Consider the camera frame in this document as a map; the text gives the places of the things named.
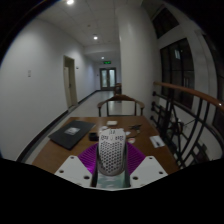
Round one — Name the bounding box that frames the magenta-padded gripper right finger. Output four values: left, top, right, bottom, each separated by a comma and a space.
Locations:
125, 142, 169, 188

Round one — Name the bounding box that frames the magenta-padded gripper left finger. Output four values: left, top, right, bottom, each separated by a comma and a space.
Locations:
54, 142, 100, 188

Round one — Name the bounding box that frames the white perforated computer mouse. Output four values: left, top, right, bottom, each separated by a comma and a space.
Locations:
96, 127, 128, 177

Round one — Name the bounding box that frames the white paper card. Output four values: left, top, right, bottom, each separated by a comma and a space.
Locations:
149, 134, 166, 149

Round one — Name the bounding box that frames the closed dark laptop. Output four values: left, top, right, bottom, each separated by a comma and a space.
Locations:
47, 119, 97, 151

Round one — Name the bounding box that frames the small black box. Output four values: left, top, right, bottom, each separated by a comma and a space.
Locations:
87, 131, 100, 142

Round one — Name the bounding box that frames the black railing with wooden handrail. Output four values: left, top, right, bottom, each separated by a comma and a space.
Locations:
149, 80, 224, 170

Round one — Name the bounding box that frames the wooden armchair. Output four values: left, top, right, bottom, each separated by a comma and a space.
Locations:
96, 93, 146, 118

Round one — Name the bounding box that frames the open doorway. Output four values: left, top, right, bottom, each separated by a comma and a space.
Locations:
62, 54, 79, 109

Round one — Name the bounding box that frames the glass double door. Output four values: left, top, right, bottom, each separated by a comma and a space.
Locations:
98, 67, 118, 92

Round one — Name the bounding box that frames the dark framed window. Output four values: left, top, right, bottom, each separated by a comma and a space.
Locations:
159, 37, 196, 110

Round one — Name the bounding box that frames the black cable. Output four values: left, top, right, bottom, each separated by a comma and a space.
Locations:
127, 123, 143, 132

